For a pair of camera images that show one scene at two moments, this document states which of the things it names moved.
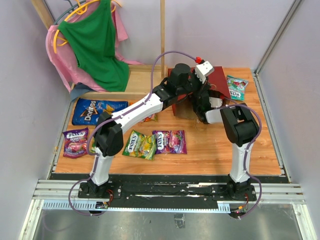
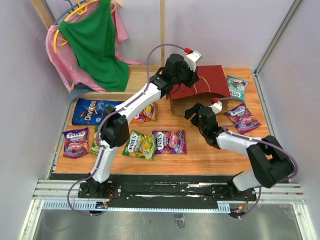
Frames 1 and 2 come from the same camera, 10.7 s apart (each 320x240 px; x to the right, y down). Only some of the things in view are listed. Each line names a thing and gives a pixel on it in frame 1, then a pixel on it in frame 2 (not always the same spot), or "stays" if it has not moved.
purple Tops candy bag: (76, 143) stays
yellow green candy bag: (140, 145) stays
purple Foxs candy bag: (170, 141) stays
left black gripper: (203, 88) -> (194, 77)
